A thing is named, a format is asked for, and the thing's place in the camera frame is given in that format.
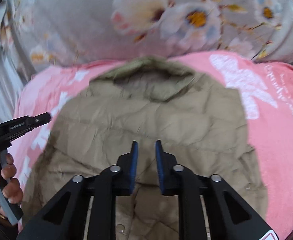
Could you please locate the tan quilted puffer jacket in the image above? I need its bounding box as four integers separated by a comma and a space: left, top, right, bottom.
22, 57, 267, 239

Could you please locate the grey floral duvet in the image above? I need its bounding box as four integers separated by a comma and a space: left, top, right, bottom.
0, 0, 293, 75

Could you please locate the pink floral blanket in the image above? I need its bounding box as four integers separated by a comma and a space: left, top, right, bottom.
12, 51, 293, 239

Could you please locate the silver satin bed sheet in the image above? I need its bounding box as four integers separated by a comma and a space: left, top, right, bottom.
0, 0, 35, 123

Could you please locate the person's left hand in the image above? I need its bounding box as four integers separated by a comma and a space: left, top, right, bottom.
0, 153, 23, 218

